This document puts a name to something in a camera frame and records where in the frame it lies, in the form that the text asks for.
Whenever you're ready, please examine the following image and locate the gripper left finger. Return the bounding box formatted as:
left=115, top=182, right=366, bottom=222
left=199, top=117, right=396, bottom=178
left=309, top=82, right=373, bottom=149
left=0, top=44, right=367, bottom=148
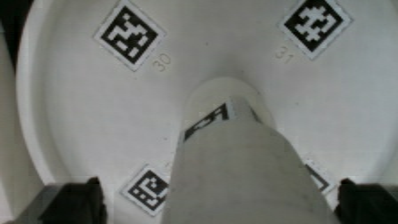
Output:
left=15, top=177, right=108, bottom=224

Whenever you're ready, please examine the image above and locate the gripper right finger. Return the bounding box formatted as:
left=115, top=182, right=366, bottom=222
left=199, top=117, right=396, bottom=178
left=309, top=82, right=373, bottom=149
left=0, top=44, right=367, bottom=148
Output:
left=334, top=179, right=398, bottom=224

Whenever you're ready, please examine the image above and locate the white round table top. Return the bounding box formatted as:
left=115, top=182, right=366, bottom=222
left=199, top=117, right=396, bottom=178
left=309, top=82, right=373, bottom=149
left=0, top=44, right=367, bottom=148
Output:
left=15, top=0, right=398, bottom=215

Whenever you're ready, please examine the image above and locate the white cylindrical table leg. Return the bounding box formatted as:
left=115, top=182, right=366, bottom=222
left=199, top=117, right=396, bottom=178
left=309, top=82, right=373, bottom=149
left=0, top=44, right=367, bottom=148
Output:
left=159, top=95, right=344, bottom=224

